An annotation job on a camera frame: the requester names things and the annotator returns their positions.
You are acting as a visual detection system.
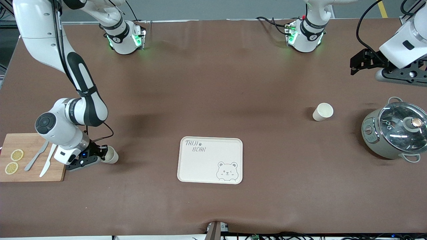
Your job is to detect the white plastic cup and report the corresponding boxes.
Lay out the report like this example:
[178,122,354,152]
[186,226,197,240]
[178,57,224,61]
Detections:
[312,103,334,122]
[101,146,119,164]

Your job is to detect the white plastic knife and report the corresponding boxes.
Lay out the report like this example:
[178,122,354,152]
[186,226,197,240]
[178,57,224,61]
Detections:
[39,143,58,178]

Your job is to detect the grey plastic knife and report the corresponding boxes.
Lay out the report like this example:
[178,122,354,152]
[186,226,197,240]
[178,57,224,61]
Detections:
[24,140,50,172]

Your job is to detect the bamboo cutting board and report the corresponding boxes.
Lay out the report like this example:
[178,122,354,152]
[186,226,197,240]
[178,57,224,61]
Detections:
[0,133,67,182]

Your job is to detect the grey-green cooking pot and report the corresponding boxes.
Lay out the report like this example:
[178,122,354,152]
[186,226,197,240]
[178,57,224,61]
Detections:
[361,97,427,163]

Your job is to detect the glass pot lid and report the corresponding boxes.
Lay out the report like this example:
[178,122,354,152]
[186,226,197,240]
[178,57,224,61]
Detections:
[378,102,427,154]

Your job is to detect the cream bear print tray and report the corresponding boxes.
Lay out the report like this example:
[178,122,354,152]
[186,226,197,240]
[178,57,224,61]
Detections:
[177,136,243,185]

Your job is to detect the brown table mat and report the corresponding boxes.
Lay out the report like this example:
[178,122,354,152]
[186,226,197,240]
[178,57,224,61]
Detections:
[0,18,427,238]

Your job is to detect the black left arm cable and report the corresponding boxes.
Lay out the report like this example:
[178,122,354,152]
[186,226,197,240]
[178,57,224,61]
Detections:
[356,0,427,64]

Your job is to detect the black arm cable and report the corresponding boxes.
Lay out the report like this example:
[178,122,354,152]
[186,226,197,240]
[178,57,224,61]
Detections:
[50,0,114,144]
[356,0,427,64]

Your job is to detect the aluminium frame profile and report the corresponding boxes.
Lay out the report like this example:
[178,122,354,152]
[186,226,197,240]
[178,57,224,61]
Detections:
[400,0,427,26]

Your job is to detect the black left base cable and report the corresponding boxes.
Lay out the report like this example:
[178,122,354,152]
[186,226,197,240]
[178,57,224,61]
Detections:
[256,16,291,36]

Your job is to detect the black base cable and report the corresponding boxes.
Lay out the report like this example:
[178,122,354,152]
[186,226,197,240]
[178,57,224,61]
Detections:
[256,16,291,36]
[124,0,140,22]

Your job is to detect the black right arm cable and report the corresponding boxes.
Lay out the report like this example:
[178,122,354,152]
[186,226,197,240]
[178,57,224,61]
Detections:
[50,0,114,144]

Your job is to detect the brown mounting post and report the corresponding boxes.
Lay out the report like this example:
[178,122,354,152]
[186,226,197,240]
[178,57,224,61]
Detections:
[205,221,231,240]

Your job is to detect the black right base cable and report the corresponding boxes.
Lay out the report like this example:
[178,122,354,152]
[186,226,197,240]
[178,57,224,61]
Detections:
[124,0,140,22]

